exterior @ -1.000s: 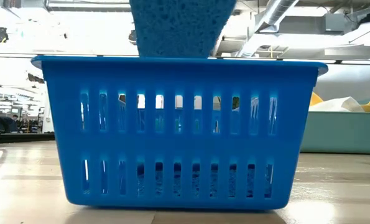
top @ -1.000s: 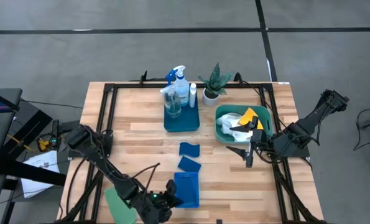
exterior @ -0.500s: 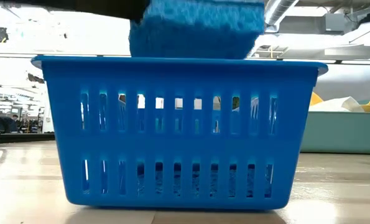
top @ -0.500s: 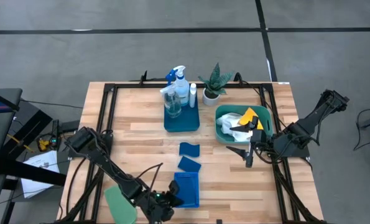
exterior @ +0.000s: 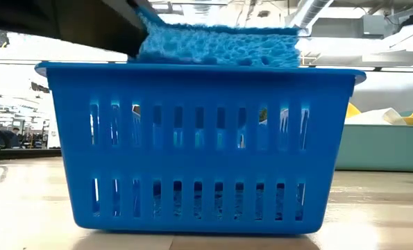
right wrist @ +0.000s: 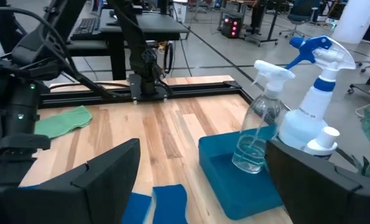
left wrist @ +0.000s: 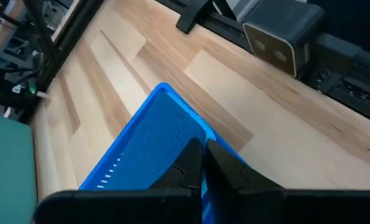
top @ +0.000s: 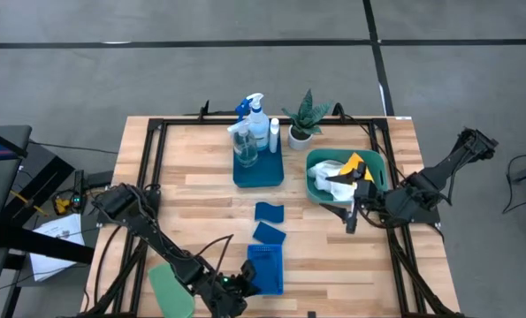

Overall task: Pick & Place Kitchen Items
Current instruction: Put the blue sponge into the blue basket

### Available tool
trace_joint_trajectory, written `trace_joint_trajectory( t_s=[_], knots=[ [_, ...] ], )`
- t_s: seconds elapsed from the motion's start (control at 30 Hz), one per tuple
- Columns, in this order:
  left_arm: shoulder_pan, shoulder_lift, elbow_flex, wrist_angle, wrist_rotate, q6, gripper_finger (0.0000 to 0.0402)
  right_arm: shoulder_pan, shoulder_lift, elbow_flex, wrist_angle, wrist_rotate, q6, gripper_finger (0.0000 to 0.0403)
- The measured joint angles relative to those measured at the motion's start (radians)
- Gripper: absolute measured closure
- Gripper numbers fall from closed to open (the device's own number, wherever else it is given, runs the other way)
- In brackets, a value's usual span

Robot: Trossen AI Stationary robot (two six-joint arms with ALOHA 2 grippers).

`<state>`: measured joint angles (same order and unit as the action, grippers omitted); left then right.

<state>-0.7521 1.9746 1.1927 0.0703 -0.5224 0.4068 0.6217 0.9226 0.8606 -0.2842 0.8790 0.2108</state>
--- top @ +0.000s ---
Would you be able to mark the dark blue plastic tray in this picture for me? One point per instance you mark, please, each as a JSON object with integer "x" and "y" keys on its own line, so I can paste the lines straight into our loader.
{"x": 262, "y": 174}

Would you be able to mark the teal plastic bin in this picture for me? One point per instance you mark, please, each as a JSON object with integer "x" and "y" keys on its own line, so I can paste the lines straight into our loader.
{"x": 379, "y": 172}

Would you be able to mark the green cloth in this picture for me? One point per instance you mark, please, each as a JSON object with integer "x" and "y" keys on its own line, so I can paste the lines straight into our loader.
{"x": 169, "y": 296}

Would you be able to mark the clear spray bottle white trigger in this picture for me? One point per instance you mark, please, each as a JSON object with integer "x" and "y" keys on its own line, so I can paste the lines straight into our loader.
{"x": 246, "y": 152}

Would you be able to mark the dark grey desk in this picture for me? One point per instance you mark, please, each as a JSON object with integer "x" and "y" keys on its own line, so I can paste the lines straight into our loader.
{"x": 2, "y": 199}

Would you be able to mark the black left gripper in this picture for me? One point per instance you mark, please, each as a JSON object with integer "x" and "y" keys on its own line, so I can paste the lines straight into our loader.
{"x": 225, "y": 296}

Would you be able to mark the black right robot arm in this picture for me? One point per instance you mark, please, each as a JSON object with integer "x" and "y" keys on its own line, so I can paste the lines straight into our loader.
{"x": 435, "y": 176}

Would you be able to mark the yellow cloth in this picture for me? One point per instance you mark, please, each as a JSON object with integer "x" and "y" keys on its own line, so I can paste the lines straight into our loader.
{"x": 355, "y": 160}

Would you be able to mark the white lotion bottle blue label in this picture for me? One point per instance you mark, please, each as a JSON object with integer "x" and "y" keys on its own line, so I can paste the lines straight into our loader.
{"x": 274, "y": 137}

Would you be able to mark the black table clamp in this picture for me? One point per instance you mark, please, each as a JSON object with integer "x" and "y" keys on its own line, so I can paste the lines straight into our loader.
{"x": 311, "y": 315}

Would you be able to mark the white spray bottle blue trigger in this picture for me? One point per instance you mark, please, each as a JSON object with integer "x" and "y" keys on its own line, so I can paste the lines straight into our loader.
{"x": 262, "y": 126}

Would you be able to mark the black box green light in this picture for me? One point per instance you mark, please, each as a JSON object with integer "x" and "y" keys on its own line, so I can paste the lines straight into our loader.
{"x": 78, "y": 199}

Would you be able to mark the blue slotted plastic basket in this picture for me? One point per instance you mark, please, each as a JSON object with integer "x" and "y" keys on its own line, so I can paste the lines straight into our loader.
{"x": 264, "y": 248}

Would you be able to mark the dark blue cloth piece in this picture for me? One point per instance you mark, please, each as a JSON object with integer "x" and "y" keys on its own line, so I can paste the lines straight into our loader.
{"x": 269, "y": 213}

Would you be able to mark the black aluminium table frame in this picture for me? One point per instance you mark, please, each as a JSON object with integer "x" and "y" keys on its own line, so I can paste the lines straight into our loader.
{"x": 192, "y": 120}

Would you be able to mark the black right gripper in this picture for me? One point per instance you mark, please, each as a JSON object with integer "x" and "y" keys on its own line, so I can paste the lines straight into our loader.
{"x": 366, "y": 194}

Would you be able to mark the yellow plug connector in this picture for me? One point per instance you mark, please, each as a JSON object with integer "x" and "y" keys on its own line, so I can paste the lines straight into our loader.
{"x": 62, "y": 206}

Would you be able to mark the white paper sheets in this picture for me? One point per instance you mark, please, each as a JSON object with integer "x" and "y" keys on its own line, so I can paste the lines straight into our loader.
{"x": 55, "y": 247}

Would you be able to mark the green plant in white pot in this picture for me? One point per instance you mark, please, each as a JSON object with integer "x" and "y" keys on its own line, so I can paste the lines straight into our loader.
{"x": 307, "y": 115}

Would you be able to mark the white cloth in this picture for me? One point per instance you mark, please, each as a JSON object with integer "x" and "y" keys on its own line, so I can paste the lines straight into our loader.
{"x": 329, "y": 176}

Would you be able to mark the square blue sponge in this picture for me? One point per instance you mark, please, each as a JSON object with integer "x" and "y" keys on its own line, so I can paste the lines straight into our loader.
{"x": 269, "y": 233}

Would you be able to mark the black power adapter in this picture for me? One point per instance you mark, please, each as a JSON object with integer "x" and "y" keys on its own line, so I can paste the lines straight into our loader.
{"x": 100, "y": 179}

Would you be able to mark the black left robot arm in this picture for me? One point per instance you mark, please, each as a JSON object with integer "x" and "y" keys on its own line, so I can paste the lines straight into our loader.
{"x": 156, "y": 238}

